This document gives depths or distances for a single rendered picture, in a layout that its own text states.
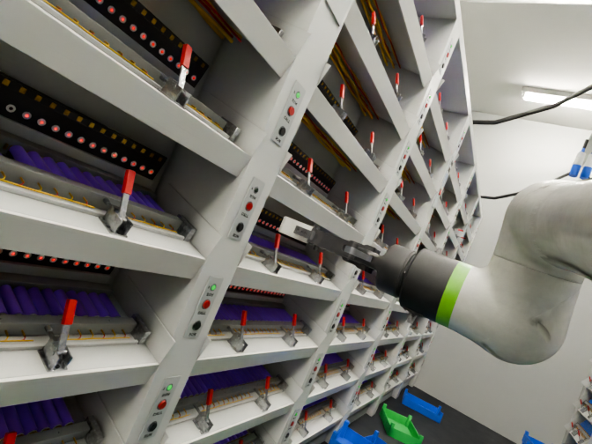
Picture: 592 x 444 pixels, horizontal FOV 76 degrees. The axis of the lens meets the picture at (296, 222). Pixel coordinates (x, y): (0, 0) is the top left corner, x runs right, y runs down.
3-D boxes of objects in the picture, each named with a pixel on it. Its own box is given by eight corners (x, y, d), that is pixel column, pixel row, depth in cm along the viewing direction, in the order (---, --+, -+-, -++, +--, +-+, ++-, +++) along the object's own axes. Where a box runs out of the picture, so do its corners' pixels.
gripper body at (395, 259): (393, 297, 52) (335, 271, 57) (405, 301, 60) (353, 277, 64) (413, 247, 53) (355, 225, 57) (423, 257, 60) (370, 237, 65)
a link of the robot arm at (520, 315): (549, 395, 42) (545, 367, 52) (594, 291, 41) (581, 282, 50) (426, 336, 49) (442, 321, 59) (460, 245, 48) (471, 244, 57)
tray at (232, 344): (310, 357, 128) (335, 324, 126) (183, 377, 75) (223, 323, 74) (271, 315, 138) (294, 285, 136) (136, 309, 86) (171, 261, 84)
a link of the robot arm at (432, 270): (465, 261, 58) (461, 250, 50) (436, 333, 57) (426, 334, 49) (425, 247, 61) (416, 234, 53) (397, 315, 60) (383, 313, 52)
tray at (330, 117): (380, 193, 130) (404, 160, 129) (303, 104, 78) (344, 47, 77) (336, 165, 140) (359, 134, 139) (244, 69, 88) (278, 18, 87)
